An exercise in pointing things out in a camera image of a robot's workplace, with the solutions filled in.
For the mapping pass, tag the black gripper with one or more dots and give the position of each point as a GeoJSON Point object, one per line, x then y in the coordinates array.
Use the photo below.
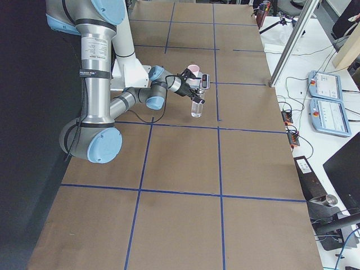
{"type": "Point", "coordinates": [185, 90]}

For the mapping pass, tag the orange black connector strip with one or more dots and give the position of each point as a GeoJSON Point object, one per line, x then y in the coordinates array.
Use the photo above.
{"type": "Point", "coordinates": [287, 117]}
{"type": "Point", "coordinates": [293, 137]}

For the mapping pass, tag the black box with label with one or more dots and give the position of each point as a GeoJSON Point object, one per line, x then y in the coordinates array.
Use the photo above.
{"type": "Point", "coordinates": [310, 184]}

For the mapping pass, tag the pink paper cup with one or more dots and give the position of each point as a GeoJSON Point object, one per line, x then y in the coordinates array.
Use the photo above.
{"type": "Point", "coordinates": [194, 79]}

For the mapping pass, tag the black tripod leg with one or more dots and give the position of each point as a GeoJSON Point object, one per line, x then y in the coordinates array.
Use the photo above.
{"type": "Point", "coordinates": [283, 21]}

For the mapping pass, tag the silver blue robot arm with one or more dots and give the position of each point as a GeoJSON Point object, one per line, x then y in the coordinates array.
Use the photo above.
{"type": "Point", "coordinates": [92, 136]}

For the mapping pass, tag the blue teach pendant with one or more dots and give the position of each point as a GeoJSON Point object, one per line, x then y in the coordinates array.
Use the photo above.
{"type": "Point", "coordinates": [325, 85]}
{"type": "Point", "coordinates": [329, 117]}

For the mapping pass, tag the black monitor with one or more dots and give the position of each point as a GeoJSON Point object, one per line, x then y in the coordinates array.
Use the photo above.
{"type": "Point", "coordinates": [342, 170]}

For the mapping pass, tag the lower blue teach pendant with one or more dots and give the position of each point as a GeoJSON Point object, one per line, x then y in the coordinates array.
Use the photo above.
{"type": "Point", "coordinates": [329, 117]}

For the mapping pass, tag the upper blue teach pendant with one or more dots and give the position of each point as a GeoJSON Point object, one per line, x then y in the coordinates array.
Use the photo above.
{"type": "Point", "coordinates": [325, 85]}

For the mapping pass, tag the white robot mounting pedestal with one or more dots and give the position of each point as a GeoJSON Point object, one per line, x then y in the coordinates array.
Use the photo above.
{"type": "Point", "coordinates": [127, 70]}

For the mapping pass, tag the clear glass sauce bottle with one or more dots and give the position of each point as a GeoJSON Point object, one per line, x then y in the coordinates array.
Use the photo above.
{"type": "Point", "coordinates": [197, 109]}

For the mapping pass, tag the silver digital kitchen scale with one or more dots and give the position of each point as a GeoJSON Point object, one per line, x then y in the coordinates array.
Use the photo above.
{"type": "Point", "coordinates": [202, 81]}

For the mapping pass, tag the aluminium frame post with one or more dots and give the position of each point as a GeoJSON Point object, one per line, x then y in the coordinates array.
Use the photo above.
{"type": "Point", "coordinates": [301, 23]}

